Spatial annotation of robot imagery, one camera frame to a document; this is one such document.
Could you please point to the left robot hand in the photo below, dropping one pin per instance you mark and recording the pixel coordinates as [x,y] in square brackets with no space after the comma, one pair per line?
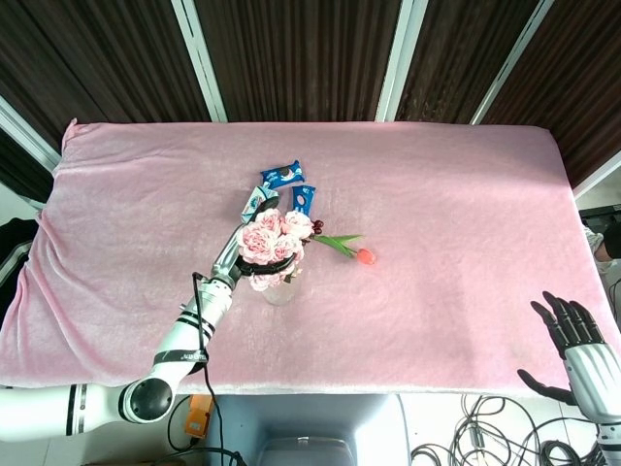
[242,252]

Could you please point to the blue snack packet with window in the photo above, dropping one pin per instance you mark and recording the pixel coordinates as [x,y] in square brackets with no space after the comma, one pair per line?
[303,199]

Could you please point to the pink tulip with green stem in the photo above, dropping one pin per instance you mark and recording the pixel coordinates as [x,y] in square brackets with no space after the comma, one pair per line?
[349,247]

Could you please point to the blue Oreo cookie packet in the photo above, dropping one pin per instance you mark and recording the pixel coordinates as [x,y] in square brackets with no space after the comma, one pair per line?
[284,176]

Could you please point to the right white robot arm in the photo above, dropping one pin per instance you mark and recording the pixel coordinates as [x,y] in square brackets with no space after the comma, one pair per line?
[610,444]

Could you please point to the pink velvet tablecloth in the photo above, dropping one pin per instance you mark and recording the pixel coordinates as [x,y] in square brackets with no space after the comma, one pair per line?
[388,194]

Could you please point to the pink rose bouquet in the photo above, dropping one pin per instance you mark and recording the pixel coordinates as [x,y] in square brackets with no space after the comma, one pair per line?
[271,242]

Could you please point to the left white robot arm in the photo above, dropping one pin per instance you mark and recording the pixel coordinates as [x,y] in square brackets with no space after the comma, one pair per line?
[145,369]

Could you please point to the clear glass vase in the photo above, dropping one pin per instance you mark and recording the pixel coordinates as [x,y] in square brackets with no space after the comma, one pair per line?
[281,293]

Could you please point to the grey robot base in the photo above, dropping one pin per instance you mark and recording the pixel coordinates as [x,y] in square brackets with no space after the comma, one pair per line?
[305,429]

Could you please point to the dark red grape bunch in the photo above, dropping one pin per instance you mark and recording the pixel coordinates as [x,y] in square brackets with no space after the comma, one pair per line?
[316,226]

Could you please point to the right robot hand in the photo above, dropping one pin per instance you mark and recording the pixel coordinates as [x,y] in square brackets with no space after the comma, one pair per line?
[579,354]

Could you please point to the orange box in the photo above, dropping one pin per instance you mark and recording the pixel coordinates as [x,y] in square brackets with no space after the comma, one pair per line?
[199,417]

